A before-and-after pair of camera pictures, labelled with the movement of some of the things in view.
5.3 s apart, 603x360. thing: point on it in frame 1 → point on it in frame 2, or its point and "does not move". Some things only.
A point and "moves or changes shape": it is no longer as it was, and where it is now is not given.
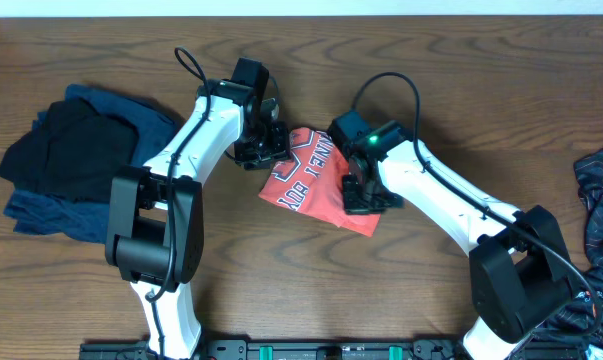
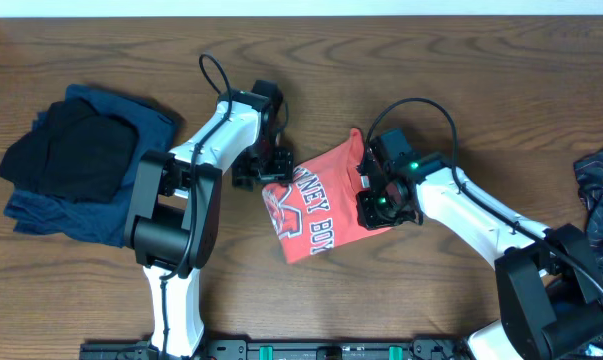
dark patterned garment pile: (593, 312) does not move
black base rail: (444, 349) does not move
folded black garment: (75, 153) does not move
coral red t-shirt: (311, 183) moves or changes shape
